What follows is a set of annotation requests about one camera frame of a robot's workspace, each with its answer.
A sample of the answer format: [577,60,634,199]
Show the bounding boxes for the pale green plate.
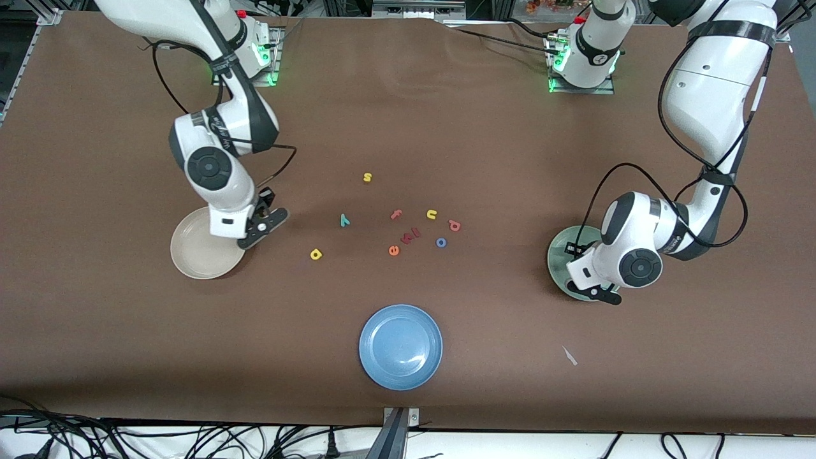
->
[547,226,622,302]

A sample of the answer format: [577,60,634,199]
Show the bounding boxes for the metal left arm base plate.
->
[547,35,616,95]

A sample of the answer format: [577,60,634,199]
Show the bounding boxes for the brown table cover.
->
[0,11,816,434]

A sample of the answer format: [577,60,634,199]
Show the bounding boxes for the black cable on table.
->
[446,18,562,58]

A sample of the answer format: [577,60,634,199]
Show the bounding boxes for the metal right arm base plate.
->
[212,25,281,87]

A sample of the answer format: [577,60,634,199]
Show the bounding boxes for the metal table edge bracket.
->
[382,407,420,459]

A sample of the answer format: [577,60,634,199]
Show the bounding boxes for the tangled black floor cables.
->
[0,395,383,459]

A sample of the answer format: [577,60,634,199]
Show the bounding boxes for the blue plate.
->
[359,304,443,391]

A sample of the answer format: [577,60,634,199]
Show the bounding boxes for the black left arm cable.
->
[576,38,775,256]

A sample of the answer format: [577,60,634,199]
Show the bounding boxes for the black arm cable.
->
[576,38,775,256]
[152,41,297,190]

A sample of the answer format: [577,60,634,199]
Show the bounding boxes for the aluminium table corner rail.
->
[0,10,64,125]

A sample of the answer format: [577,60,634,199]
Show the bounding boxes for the silver aluminium frame profile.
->
[372,0,466,18]

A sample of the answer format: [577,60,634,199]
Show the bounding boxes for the beige brown plate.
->
[170,205,249,280]

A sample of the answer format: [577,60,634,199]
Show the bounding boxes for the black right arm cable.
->
[152,41,297,190]

